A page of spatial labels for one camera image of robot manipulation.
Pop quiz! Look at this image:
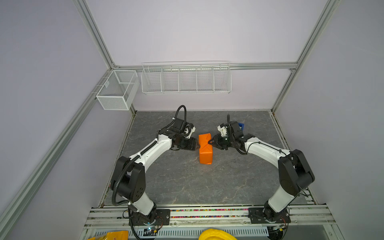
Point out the blue tape dispenser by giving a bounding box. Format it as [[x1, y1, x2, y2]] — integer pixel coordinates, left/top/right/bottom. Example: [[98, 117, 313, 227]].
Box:
[[238, 123, 245, 131]]

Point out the white mesh square basket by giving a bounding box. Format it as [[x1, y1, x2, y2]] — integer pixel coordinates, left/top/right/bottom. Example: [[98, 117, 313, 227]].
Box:
[[96, 70, 140, 111]]

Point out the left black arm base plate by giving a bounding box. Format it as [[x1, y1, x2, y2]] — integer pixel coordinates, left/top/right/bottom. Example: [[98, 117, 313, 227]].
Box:
[[129, 209, 171, 226]]

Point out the yellow plastic bag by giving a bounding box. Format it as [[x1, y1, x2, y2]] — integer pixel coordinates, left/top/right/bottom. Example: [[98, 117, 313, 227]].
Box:
[[88, 231, 129, 240]]

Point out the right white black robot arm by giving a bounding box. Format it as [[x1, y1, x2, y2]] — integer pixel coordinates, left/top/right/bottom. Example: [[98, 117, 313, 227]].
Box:
[[208, 115, 315, 223]]

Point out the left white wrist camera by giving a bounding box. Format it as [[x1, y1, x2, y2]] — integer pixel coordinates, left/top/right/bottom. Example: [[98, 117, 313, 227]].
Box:
[[184, 124, 196, 139]]

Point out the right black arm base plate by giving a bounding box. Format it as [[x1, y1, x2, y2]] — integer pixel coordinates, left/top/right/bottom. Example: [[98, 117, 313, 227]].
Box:
[[248, 207, 291, 224]]

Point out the long white wire basket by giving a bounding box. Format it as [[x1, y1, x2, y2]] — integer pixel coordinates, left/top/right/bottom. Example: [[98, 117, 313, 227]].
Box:
[[142, 61, 232, 94]]

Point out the yellow hard hat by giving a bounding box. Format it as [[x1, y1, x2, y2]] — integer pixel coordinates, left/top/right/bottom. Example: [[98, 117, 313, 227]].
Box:
[[199, 229, 237, 240]]

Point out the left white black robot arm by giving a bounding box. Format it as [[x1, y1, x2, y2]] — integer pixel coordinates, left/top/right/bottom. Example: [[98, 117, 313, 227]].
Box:
[[110, 105, 200, 223]]

